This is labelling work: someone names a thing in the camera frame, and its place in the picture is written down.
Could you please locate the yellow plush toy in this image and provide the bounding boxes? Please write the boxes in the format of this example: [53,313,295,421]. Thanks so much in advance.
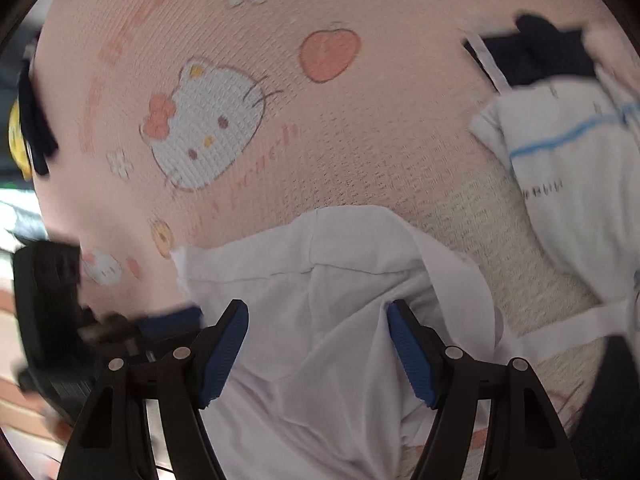
[7,100,33,181]

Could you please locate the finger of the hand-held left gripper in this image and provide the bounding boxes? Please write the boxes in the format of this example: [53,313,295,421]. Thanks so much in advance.
[134,305,203,356]

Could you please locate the crumpled navy garment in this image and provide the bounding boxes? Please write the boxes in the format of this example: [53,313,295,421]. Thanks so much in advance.
[462,10,601,92]

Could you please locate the white navy-trimmed t-shirt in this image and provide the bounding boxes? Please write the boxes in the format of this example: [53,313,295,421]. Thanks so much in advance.
[172,205,516,480]

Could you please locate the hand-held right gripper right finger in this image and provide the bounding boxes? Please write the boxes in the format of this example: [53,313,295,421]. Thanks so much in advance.
[387,300,581,480]

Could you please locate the white cartoon print garment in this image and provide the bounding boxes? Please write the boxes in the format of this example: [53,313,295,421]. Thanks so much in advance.
[470,67,640,356]

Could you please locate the pink printed garment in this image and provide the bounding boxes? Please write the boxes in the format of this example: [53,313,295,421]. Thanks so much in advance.
[582,22,640,111]

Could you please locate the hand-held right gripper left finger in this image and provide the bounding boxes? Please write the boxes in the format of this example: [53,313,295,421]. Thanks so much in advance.
[57,300,249,480]

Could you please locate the navy white-striped shorts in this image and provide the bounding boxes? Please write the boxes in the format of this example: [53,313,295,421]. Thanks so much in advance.
[17,60,60,178]

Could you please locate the pink cat print sofa cover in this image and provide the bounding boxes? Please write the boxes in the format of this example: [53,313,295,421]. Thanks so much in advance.
[30,0,640,461]

